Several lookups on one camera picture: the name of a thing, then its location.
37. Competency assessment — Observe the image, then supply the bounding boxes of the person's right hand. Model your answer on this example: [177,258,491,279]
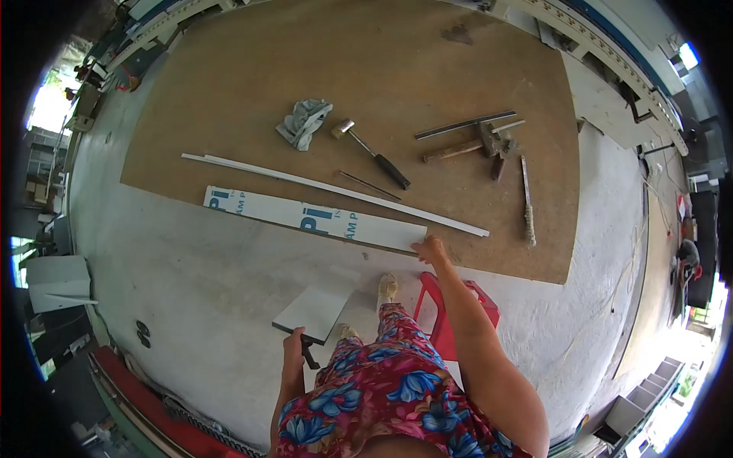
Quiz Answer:
[410,235,448,266]

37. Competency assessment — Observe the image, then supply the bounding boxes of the person's left hand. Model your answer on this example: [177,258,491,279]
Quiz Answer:
[282,326,308,368]

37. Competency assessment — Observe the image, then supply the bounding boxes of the black hand tool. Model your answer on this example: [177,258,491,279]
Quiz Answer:
[299,334,321,371]

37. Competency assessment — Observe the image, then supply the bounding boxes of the small white board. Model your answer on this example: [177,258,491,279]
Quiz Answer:
[271,284,355,346]

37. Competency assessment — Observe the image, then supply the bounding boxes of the white printed panel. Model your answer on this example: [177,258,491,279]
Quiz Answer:
[203,185,428,254]

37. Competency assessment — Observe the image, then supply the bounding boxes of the thin metal rod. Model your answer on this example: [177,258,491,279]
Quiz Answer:
[338,170,403,202]

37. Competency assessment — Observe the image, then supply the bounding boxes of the red plastic stool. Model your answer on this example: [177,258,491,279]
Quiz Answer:
[412,271,501,363]

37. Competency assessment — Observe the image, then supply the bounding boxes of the person's legs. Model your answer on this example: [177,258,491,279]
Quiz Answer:
[312,273,459,397]

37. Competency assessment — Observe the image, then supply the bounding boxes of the long white strip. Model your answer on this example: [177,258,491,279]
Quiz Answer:
[181,152,490,238]

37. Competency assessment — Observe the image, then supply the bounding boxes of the person's body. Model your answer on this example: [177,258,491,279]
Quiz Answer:
[276,372,551,458]

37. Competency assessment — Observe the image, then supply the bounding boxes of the black metal strip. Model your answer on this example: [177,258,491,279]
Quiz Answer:
[415,110,517,141]

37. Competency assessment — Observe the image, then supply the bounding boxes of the red and green machine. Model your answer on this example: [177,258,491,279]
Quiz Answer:
[89,345,264,458]

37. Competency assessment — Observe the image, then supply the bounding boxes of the grey cloth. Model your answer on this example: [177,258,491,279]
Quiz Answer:
[275,99,334,152]

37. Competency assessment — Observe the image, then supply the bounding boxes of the large brown fibreboard sheet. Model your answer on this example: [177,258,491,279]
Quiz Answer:
[119,0,582,285]

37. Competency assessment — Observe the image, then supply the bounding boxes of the leaning white boards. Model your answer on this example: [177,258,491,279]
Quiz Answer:
[560,52,651,151]

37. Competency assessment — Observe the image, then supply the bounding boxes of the white cabinet part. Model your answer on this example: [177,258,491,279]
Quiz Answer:
[26,255,99,314]

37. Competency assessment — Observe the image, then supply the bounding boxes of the grey shelf unit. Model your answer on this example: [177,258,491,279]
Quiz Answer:
[596,356,685,444]

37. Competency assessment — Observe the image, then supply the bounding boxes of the long white and blue machine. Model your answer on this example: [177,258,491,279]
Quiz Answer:
[458,0,691,156]

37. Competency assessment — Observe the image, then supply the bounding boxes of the hammer with wooden handle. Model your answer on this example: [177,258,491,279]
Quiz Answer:
[423,123,499,164]

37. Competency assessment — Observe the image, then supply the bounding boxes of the mallet with black handle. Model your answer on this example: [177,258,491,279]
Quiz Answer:
[331,118,412,191]

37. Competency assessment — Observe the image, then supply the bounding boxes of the dark-handled hand tool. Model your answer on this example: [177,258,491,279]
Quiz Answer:
[491,137,520,183]

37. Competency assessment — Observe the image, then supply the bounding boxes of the file with rope-wrapped handle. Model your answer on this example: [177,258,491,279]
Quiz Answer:
[519,156,538,247]

